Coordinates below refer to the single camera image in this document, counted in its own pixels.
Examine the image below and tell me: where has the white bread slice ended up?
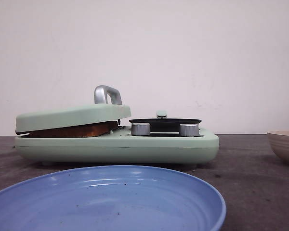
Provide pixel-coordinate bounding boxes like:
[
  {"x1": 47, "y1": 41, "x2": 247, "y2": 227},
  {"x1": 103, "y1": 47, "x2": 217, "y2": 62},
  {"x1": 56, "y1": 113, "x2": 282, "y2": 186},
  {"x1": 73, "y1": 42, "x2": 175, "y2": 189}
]
[{"x1": 28, "y1": 121, "x2": 118, "y2": 138}]

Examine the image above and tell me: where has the breakfast maker hinged lid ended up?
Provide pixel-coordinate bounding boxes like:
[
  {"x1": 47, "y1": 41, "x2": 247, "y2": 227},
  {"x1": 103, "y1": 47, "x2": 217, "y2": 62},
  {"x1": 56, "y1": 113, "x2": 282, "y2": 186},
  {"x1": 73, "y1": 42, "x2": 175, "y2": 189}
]
[{"x1": 15, "y1": 85, "x2": 131, "y2": 135}]

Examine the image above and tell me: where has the silver control knob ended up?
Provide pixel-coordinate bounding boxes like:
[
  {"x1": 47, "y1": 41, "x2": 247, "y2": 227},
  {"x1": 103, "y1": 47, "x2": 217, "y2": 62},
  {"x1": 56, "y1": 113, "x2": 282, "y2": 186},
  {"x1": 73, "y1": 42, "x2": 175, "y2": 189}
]
[
  {"x1": 131, "y1": 123, "x2": 151, "y2": 136},
  {"x1": 179, "y1": 124, "x2": 199, "y2": 137}
]

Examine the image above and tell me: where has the mint green breakfast maker base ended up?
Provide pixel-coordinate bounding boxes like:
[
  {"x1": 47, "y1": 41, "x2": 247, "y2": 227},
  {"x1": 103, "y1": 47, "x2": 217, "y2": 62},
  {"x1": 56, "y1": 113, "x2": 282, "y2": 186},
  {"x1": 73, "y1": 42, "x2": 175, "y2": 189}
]
[{"x1": 15, "y1": 126, "x2": 219, "y2": 164}]

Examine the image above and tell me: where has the black round frying pan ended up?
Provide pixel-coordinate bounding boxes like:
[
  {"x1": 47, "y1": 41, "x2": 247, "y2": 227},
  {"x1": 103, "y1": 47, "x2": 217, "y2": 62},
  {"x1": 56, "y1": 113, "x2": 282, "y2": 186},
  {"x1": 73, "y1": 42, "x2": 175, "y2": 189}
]
[{"x1": 129, "y1": 118, "x2": 202, "y2": 132}]

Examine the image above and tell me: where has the right silver control knob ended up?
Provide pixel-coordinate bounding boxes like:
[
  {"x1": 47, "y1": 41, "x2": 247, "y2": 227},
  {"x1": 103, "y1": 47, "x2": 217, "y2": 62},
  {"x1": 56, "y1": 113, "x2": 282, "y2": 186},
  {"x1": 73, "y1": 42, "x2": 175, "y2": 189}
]
[{"x1": 179, "y1": 124, "x2": 199, "y2": 137}]

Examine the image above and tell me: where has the blue round plate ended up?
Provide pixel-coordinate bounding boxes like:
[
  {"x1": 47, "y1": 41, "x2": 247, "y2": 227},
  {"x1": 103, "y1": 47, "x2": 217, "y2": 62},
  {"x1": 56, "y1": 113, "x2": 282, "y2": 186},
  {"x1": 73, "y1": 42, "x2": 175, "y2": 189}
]
[{"x1": 0, "y1": 166, "x2": 226, "y2": 231}]

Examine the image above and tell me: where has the beige ribbed bowl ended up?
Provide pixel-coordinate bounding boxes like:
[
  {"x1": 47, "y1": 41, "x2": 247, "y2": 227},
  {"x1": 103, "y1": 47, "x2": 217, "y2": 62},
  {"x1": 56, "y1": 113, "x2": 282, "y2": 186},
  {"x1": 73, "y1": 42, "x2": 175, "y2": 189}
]
[{"x1": 267, "y1": 130, "x2": 289, "y2": 163}]

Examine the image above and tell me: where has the left silver control knob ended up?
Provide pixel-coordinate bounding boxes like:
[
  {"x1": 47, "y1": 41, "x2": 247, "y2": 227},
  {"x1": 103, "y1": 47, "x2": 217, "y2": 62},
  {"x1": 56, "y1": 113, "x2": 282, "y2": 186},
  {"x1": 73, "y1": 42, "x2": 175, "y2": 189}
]
[{"x1": 131, "y1": 123, "x2": 151, "y2": 136}]

